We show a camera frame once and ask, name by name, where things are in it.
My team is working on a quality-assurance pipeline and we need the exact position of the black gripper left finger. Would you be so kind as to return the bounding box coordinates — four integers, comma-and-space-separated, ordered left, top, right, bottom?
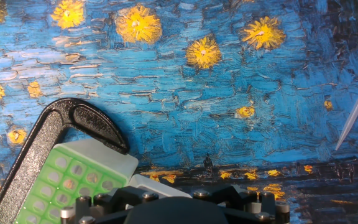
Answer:
60, 185, 160, 224

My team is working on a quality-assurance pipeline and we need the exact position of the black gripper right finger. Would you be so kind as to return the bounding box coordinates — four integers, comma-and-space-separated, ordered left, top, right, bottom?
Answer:
193, 185, 291, 224

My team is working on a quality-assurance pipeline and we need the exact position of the clear large pipette tip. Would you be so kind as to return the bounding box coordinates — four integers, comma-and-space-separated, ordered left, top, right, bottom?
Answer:
335, 57, 358, 151

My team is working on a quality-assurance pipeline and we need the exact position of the translucent tip box green rack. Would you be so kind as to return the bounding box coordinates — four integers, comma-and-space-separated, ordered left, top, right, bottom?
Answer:
13, 138, 193, 224

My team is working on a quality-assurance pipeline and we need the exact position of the black C-clamp steel screw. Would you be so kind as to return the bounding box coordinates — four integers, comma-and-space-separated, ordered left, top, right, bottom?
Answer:
0, 98, 130, 224

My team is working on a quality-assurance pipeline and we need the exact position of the starry night painting cloth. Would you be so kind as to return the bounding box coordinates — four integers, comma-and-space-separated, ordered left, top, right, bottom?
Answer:
0, 0, 358, 224

